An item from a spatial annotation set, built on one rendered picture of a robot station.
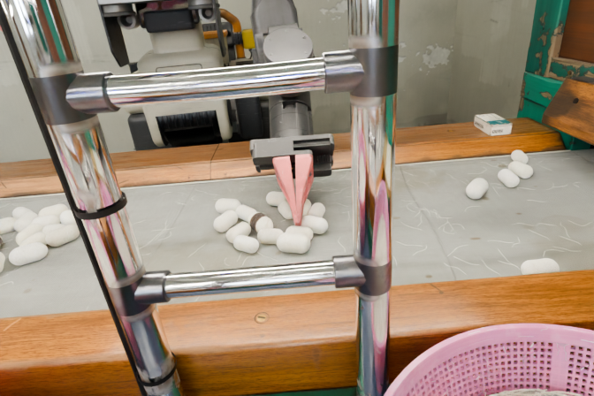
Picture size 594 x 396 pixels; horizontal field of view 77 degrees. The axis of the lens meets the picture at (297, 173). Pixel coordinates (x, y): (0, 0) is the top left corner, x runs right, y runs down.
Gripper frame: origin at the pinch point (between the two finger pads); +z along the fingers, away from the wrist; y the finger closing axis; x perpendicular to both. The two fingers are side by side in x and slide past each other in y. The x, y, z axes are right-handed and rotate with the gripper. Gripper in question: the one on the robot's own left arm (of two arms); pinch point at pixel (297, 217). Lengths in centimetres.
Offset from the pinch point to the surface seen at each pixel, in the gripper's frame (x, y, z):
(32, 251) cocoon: -0.5, -30.8, 1.8
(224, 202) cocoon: 4.3, -9.8, -4.3
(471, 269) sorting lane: -3.4, 17.0, 7.9
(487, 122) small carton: 12.9, 32.6, -18.7
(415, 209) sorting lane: 4.2, 15.1, -1.3
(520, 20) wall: 96, 112, -125
